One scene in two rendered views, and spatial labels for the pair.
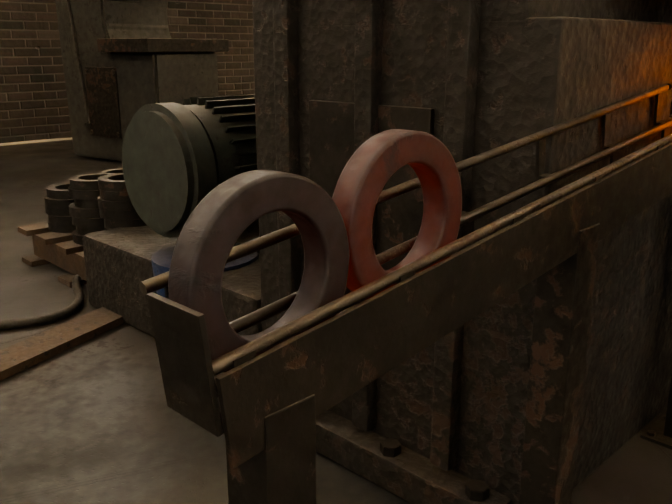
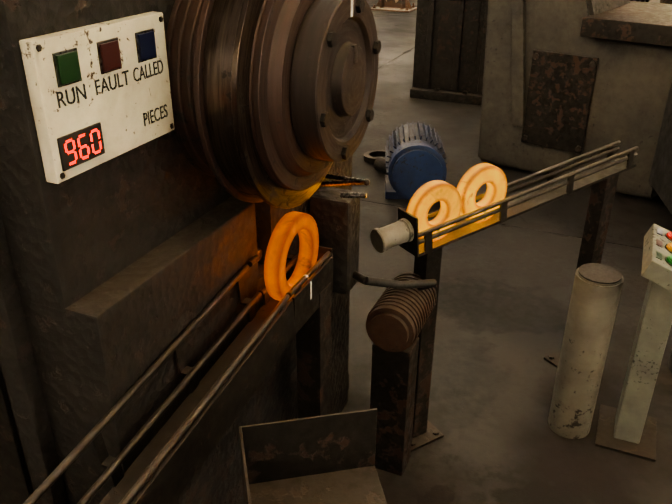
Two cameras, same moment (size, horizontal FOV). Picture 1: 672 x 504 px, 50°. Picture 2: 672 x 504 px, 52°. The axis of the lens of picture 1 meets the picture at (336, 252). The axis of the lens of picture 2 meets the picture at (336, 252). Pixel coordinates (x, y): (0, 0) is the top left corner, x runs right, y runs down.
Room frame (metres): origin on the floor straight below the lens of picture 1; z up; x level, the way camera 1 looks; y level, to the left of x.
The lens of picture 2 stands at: (0.20, -0.33, 1.39)
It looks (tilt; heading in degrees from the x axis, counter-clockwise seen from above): 27 degrees down; 338
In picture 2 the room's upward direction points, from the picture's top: straight up
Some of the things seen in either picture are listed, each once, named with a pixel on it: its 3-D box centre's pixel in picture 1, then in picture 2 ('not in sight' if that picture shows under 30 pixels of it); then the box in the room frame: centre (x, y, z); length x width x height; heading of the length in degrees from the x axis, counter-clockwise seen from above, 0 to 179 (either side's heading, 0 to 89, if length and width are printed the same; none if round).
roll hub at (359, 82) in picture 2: not in sight; (340, 79); (1.31, -0.78, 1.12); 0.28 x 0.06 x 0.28; 135
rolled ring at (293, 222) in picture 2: not in sight; (292, 257); (1.38, -0.70, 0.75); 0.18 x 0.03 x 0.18; 134
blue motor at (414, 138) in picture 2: not in sight; (414, 158); (3.27, -1.99, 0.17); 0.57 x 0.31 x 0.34; 155
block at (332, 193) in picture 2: not in sight; (333, 240); (1.55, -0.86, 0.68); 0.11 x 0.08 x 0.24; 45
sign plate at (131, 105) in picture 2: not in sight; (109, 91); (1.21, -0.39, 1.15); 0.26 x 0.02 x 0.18; 135
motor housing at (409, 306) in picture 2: not in sight; (398, 375); (1.51, -1.03, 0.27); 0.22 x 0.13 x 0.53; 135
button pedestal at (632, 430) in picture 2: not in sight; (648, 345); (1.34, -1.71, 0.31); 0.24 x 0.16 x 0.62; 135
